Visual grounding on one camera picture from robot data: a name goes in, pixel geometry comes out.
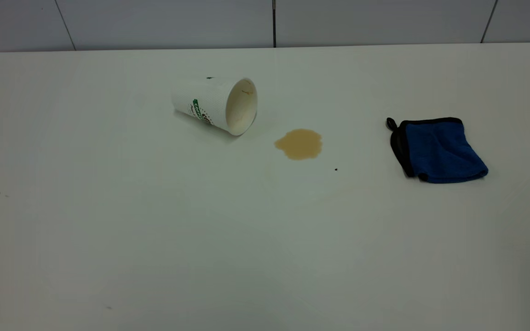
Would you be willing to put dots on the white paper coffee cup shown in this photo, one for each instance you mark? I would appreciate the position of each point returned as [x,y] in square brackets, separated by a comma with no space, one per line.
[210,103]

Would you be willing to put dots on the blue microfibre cloth black trim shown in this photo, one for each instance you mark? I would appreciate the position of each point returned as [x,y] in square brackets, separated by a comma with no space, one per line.
[440,151]

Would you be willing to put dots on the brown coffee spill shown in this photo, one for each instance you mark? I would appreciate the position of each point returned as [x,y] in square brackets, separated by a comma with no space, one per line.
[300,144]

